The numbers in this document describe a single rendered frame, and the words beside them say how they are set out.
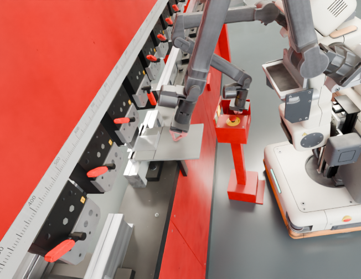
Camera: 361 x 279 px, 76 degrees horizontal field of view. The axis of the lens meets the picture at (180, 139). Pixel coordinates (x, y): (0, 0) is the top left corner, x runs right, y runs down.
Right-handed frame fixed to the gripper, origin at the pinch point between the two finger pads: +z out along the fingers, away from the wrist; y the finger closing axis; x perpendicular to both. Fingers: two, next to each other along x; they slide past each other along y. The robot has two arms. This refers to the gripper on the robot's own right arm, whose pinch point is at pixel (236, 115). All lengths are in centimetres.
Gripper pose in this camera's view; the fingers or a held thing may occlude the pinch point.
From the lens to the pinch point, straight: 137.4
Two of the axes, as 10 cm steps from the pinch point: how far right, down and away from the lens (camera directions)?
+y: -9.5, -2.1, 2.1
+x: -3.0, 7.2, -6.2
